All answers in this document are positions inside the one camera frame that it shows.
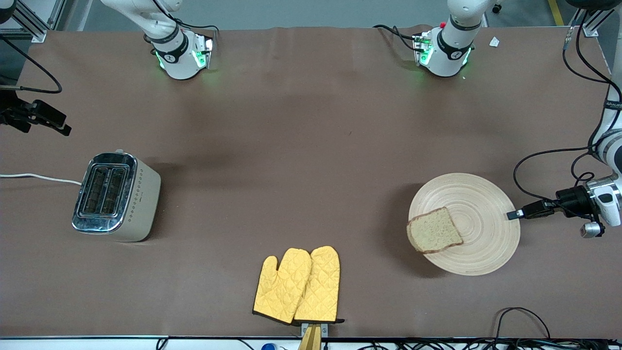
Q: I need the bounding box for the round wooden plate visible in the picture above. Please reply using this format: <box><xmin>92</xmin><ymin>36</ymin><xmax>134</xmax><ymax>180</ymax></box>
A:
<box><xmin>407</xmin><ymin>173</ymin><xmax>521</xmax><ymax>277</ymax></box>

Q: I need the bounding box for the brown toast slice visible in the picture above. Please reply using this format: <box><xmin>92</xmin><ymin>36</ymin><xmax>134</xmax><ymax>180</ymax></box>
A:
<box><xmin>406</xmin><ymin>207</ymin><xmax>464</xmax><ymax>254</ymax></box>

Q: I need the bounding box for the chrome and cream toaster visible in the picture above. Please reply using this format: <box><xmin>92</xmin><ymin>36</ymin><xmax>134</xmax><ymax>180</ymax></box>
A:
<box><xmin>71</xmin><ymin>150</ymin><xmax>162</xmax><ymax>243</ymax></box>

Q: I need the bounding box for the yellow quilted oven mitt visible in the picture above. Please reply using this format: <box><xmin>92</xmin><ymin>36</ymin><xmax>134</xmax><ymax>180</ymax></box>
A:
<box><xmin>253</xmin><ymin>248</ymin><xmax>312</xmax><ymax>325</ymax></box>
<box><xmin>293</xmin><ymin>245</ymin><xmax>345</xmax><ymax>324</ymax></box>

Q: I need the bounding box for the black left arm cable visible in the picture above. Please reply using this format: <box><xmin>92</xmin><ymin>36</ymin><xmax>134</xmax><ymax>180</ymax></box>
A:
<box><xmin>514</xmin><ymin>12</ymin><xmax>622</xmax><ymax>222</ymax></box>

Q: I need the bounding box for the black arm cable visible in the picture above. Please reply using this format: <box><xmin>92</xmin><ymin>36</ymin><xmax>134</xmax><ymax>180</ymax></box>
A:
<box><xmin>514</xmin><ymin>12</ymin><xmax>622</xmax><ymax>222</ymax></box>
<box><xmin>0</xmin><ymin>34</ymin><xmax>63</xmax><ymax>94</ymax></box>

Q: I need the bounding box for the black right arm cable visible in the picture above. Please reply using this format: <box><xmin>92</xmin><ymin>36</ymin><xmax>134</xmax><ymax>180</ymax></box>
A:
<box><xmin>0</xmin><ymin>34</ymin><xmax>63</xmax><ymax>94</ymax></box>

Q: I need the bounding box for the white toaster power cord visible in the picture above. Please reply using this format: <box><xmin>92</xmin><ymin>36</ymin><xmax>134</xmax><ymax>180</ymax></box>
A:
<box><xmin>0</xmin><ymin>173</ymin><xmax>82</xmax><ymax>186</ymax></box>

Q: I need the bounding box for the aluminium frame profile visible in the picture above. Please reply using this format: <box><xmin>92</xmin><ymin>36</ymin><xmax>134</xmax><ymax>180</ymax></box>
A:
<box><xmin>581</xmin><ymin>7</ymin><xmax>614</xmax><ymax>38</ymax></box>
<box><xmin>0</xmin><ymin>0</ymin><xmax>66</xmax><ymax>43</ymax></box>

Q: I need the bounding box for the black looped cable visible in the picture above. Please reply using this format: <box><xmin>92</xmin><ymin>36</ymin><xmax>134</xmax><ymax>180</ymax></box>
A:
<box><xmin>493</xmin><ymin>307</ymin><xmax>552</xmax><ymax>341</ymax></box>

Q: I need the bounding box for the black cable bundle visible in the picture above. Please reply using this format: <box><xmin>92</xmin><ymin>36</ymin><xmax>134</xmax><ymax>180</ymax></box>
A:
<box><xmin>360</xmin><ymin>339</ymin><xmax>622</xmax><ymax>350</ymax></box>

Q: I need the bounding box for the black right base cable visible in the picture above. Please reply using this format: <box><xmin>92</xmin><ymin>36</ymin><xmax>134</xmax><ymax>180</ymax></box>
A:
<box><xmin>151</xmin><ymin>0</ymin><xmax>219</xmax><ymax>35</ymax></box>

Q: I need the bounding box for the black base cable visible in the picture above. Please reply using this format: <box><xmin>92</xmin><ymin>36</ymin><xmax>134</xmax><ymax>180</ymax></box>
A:
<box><xmin>373</xmin><ymin>24</ymin><xmax>421</xmax><ymax>52</ymax></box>
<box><xmin>151</xmin><ymin>0</ymin><xmax>219</xmax><ymax>35</ymax></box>

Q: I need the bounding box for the black left base cable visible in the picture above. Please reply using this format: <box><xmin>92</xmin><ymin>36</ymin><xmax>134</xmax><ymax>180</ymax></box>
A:
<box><xmin>373</xmin><ymin>24</ymin><xmax>421</xmax><ymax>52</ymax></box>

